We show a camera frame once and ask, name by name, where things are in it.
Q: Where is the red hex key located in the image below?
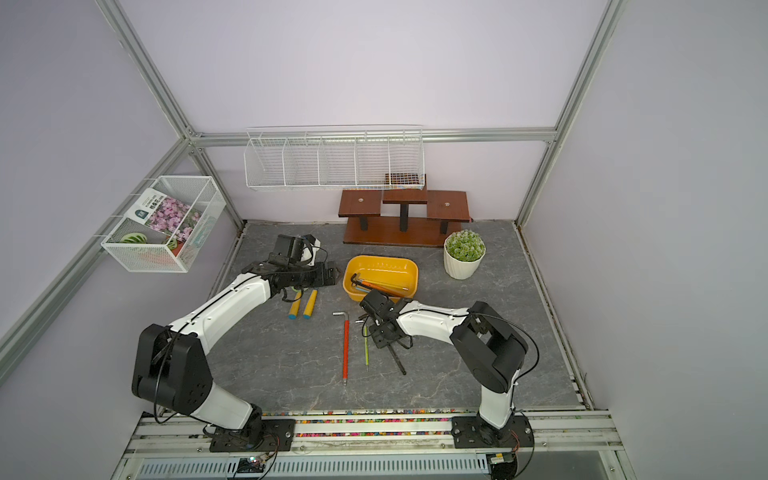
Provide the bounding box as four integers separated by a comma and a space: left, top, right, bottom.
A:
332, 311, 351, 386

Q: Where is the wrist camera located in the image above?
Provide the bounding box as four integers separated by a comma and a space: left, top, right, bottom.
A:
269, 234, 321, 266
360, 290, 395, 321

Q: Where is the large black hex key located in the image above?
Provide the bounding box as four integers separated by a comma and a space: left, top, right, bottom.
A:
358, 314, 407, 376

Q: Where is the flower seed packet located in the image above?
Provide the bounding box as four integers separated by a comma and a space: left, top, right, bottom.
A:
124, 188, 202, 243

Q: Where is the white wire side basket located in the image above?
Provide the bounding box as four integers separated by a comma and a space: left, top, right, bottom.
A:
101, 175, 226, 273

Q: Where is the brown wooden stepped stand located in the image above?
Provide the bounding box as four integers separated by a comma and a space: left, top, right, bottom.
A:
338, 188, 472, 248

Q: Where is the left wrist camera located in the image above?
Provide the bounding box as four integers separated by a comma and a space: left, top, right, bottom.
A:
269, 234, 321, 266

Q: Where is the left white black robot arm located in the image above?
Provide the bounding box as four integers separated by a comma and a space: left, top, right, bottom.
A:
131, 262, 340, 452

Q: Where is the green garden trowel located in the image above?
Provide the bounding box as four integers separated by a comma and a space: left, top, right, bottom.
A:
288, 290, 303, 319

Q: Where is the yellow plastic storage box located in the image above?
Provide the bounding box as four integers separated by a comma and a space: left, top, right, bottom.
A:
342, 255, 419, 302

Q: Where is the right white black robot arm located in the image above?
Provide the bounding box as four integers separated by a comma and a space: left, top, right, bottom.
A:
360, 292, 533, 451

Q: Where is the orange hex key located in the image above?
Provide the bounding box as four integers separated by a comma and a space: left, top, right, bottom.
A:
365, 279, 410, 298

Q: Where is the green striped ball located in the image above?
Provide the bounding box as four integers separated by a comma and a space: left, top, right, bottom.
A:
120, 232, 148, 244

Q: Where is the green hex key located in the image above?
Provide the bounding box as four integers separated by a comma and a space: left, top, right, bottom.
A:
355, 318, 370, 369

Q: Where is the long white wire shelf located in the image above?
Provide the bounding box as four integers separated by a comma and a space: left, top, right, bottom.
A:
243, 124, 426, 191

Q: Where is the thin black hex key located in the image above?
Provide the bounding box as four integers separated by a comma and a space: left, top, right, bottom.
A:
350, 274, 375, 292

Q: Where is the white pot green plant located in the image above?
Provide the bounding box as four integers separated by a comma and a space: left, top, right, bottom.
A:
444, 230, 486, 280

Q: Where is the blue garden hand rake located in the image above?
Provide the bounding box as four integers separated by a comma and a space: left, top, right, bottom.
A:
303, 290, 318, 319

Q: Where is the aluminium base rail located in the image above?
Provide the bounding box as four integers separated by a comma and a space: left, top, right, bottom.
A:
112, 409, 636, 479

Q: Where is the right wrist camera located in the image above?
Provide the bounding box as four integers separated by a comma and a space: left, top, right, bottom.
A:
360, 290, 395, 321

